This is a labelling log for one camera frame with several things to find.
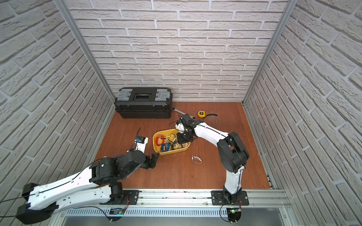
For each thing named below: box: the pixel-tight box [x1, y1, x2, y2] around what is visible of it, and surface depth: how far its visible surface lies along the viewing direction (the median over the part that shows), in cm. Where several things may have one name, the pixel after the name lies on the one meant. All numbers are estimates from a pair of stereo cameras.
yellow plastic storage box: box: [152, 128, 191, 156], surface depth 94 cm
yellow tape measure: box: [197, 110, 206, 119], surface depth 112 cm
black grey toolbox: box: [114, 87, 173, 119], surface depth 100 cm
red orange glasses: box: [155, 134, 165, 147], surface depth 96 cm
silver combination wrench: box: [171, 106, 197, 121], surface depth 116 cm
